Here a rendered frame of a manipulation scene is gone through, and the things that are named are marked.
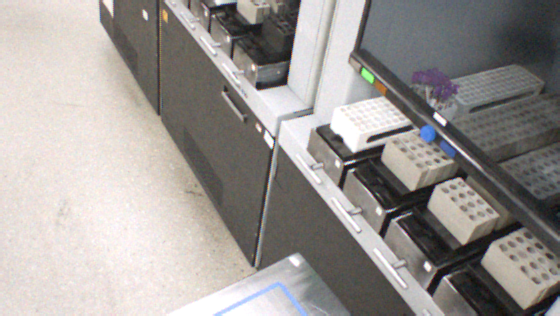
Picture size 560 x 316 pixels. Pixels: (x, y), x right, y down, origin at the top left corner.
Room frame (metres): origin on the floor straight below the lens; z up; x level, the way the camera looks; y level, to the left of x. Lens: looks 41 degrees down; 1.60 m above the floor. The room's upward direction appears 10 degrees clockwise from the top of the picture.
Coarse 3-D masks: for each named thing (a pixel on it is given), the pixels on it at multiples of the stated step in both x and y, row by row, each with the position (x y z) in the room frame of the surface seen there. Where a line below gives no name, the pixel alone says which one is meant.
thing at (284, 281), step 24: (288, 264) 0.63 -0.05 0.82; (240, 288) 0.56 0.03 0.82; (264, 288) 0.57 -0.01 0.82; (288, 288) 0.58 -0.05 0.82; (312, 288) 0.59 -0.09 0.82; (192, 312) 0.50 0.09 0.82; (216, 312) 0.51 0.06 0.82; (240, 312) 0.52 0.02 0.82; (264, 312) 0.52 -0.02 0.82; (288, 312) 0.53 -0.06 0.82; (312, 312) 0.54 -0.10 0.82; (336, 312) 0.55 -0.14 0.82
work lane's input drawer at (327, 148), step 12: (312, 132) 1.04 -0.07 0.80; (324, 132) 1.02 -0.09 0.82; (312, 144) 1.03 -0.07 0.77; (324, 144) 1.00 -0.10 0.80; (336, 144) 0.98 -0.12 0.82; (384, 144) 1.01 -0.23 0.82; (300, 156) 1.00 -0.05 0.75; (312, 156) 1.02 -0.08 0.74; (324, 156) 0.99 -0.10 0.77; (336, 156) 0.96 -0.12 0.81; (348, 156) 0.95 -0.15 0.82; (360, 156) 0.97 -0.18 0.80; (372, 156) 0.98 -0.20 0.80; (312, 168) 0.97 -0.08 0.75; (324, 168) 0.98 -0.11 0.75; (336, 168) 0.95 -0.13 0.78; (348, 168) 0.94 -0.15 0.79; (336, 180) 0.94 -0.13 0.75
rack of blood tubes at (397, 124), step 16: (384, 96) 1.13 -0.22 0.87; (336, 112) 1.04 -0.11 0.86; (352, 112) 1.06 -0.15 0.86; (368, 112) 1.06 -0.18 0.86; (384, 112) 1.08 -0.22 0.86; (400, 112) 1.09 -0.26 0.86; (336, 128) 1.03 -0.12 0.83; (352, 128) 0.99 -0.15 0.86; (368, 128) 1.01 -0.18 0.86; (384, 128) 1.01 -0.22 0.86; (400, 128) 1.10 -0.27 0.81; (416, 128) 1.09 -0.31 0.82; (352, 144) 0.98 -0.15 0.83; (368, 144) 0.99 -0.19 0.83
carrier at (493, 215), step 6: (456, 180) 0.86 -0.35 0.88; (462, 180) 0.86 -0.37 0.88; (462, 186) 0.85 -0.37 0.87; (468, 186) 0.85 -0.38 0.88; (468, 192) 0.84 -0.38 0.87; (474, 192) 0.83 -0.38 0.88; (474, 198) 0.81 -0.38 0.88; (480, 198) 0.82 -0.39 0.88; (480, 204) 0.81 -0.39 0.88; (486, 204) 0.80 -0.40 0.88; (486, 210) 0.79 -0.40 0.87; (492, 210) 0.79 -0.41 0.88; (492, 216) 0.77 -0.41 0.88; (498, 216) 0.78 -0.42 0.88; (492, 222) 0.77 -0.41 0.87; (486, 228) 0.77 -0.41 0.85; (492, 228) 0.78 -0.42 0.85; (486, 234) 0.77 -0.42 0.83
